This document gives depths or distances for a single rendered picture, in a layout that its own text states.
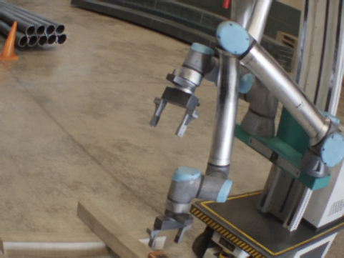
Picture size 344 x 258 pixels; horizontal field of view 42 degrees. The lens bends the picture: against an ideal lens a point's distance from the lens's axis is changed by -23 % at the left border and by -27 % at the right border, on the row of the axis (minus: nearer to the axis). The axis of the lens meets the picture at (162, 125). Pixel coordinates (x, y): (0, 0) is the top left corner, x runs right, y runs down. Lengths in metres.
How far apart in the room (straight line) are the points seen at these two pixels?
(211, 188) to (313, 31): 0.99
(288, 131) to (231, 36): 0.79
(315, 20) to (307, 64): 0.27
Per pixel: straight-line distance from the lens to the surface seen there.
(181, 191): 1.99
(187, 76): 2.08
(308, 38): 2.43
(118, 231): 2.41
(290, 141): 2.47
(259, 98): 2.42
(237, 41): 1.81
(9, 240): 2.24
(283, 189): 2.61
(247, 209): 2.65
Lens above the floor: 1.39
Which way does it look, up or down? 18 degrees down
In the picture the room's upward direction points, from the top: 14 degrees clockwise
